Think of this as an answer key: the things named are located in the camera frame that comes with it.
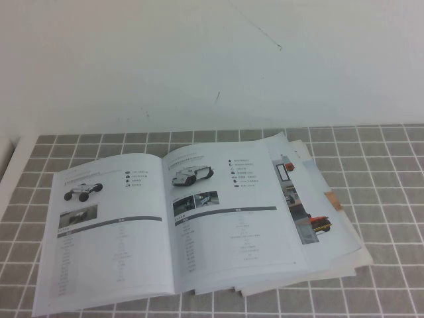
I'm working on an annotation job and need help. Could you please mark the grey white checked tablecloth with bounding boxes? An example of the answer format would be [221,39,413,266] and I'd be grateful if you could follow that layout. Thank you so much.
[0,124,424,318]

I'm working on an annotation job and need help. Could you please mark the cream white booklet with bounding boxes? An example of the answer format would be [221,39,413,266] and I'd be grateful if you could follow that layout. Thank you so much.
[240,138,374,297]

